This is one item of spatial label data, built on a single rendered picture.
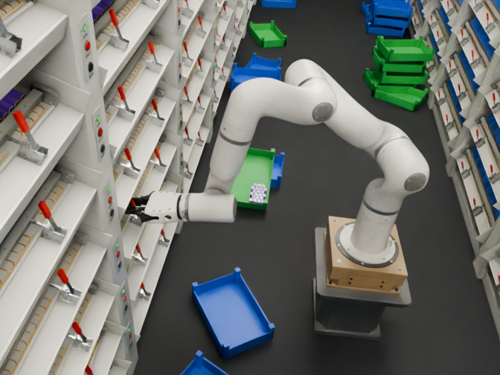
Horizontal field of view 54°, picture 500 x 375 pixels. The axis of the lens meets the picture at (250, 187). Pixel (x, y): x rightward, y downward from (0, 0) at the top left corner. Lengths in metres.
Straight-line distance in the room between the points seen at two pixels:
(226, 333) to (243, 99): 0.97
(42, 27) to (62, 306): 0.59
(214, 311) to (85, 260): 0.83
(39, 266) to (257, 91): 0.63
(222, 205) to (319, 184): 1.19
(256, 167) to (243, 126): 1.20
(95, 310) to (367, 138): 0.85
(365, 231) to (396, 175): 0.28
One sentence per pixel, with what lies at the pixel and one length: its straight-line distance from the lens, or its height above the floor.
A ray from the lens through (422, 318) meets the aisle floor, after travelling 2.11.
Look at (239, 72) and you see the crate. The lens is 3.22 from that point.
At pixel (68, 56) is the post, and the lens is 0.96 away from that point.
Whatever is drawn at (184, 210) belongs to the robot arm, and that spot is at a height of 0.60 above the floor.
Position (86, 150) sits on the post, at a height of 0.97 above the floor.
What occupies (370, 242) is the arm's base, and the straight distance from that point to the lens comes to 1.66.
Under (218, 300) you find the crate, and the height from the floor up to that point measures 0.00.
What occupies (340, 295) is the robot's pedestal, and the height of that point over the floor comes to 0.28.
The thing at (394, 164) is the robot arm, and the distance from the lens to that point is 1.44.
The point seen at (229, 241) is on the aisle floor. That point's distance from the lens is 2.18.
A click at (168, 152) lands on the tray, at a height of 0.49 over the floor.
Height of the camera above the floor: 1.60
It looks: 41 degrees down
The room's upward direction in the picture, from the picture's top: 6 degrees clockwise
